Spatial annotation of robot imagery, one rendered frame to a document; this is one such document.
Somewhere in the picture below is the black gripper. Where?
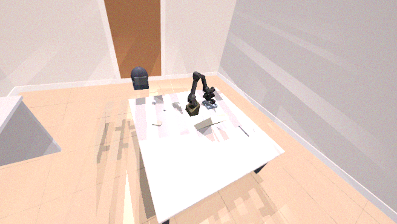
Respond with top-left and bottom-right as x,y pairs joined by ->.
203,95 -> 216,105

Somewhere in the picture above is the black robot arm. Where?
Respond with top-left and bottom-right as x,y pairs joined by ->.
187,71 -> 215,108

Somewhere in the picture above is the cream flat panel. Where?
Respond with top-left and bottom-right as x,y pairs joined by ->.
194,113 -> 229,130

